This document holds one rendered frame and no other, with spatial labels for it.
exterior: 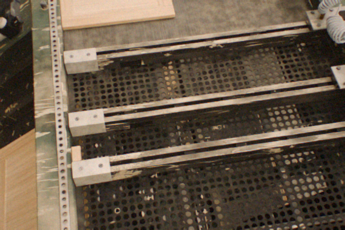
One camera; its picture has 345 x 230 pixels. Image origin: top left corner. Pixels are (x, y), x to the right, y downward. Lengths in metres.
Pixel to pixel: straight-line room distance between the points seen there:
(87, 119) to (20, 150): 0.60
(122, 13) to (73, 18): 0.21
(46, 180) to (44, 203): 0.08
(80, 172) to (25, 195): 0.55
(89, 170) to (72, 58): 0.49
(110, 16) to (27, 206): 0.88
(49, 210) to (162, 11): 0.99
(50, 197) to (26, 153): 0.61
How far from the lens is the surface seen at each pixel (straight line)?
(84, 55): 1.82
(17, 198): 2.09
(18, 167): 2.15
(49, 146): 1.64
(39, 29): 1.98
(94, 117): 1.65
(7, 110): 2.30
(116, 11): 2.04
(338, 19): 1.86
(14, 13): 2.11
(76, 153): 1.65
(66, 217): 1.52
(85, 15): 2.04
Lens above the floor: 1.91
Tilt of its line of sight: 25 degrees down
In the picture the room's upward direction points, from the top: 62 degrees clockwise
